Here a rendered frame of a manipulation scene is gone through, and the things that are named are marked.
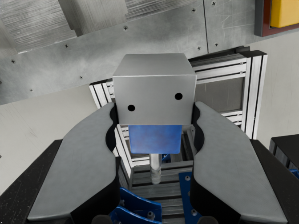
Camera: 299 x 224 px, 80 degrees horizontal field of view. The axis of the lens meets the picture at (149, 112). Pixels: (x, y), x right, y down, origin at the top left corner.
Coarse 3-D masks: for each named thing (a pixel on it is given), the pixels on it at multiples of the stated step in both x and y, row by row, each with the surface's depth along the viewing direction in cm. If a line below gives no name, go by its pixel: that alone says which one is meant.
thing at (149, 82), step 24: (120, 72) 11; (144, 72) 11; (168, 72) 11; (192, 72) 11; (120, 96) 11; (144, 96) 11; (168, 96) 11; (192, 96) 11; (120, 120) 12; (144, 120) 12; (168, 120) 12; (144, 144) 15; (168, 144) 15
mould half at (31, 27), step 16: (0, 0) 15; (16, 0) 15; (32, 0) 15; (48, 0) 15; (128, 0) 15; (144, 0) 15; (160, 0) 14; (176, 0) 14; (192, 0) 14; (0, 16) 15; (16, 16) 15; (32, 16) 15; (48, 16) 15; (64, 16) 15; (128, 16) 15; (144, 16) 15; (16, 32) 16; (32, 32) 16; (48, 32) 16; (64, 32) 16; (16, 48) 17; (32, 48) 17
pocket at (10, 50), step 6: (0, 24) 18; (0, 30) 18; (6, 30) 18; (0, 36) 19; (6, 36) 19; (0, 42) 19; (6, 42) 19; (12, 42) 19; (0, 48) 19; (6, 48) 19; (12, 48) 18; (0, 54) 19; (6, 54) 18; (12, 54) 18
